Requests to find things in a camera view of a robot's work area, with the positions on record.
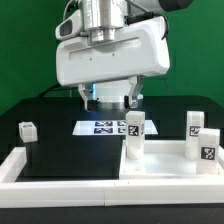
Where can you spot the white square tabletop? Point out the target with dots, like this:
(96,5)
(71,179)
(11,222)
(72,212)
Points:
(163,159)

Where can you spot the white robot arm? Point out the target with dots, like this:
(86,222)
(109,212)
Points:
(99,21)

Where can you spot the white sheet with AprilTags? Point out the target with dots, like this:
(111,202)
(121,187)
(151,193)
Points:
(108,127)

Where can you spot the white U-shaped obstacle fence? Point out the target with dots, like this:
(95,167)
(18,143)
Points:
(15,194)

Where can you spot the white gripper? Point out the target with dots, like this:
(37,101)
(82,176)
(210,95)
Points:
(139,49)

